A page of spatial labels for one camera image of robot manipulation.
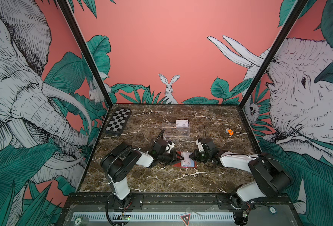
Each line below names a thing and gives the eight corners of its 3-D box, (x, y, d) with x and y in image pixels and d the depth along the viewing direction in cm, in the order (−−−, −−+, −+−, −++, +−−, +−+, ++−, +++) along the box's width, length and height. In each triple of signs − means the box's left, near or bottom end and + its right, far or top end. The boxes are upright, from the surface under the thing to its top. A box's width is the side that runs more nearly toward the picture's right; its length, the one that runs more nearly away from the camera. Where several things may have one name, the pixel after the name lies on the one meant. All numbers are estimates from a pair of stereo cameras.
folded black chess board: (106, 133, 104) (104, 130, 100) (118, 110, 119) (117, 107, 115) (121, 135, 103) (119, 132, 100) (131, 112, 118) (130, 109, 115)
